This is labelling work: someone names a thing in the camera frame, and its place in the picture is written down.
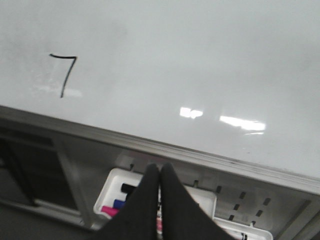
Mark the black capped whiteboard marker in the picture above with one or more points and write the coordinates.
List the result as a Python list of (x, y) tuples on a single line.
[(127, 188)]

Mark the blue capped whiteboard marker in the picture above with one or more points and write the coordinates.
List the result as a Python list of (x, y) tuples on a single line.
[(118, 204)]

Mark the white whiteboard with aluminium frame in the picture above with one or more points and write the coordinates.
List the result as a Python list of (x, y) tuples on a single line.
[(229, 84)]

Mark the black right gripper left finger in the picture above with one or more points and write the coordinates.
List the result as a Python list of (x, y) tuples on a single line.
[(137, 220)]

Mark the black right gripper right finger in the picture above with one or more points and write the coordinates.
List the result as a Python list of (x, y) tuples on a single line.
[(182, 218)]

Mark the pink whiteboard marker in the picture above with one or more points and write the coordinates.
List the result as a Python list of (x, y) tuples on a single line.
[(109, 211)]

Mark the white plastic marker tray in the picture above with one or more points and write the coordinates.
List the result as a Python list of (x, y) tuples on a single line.
[(111, 191)]

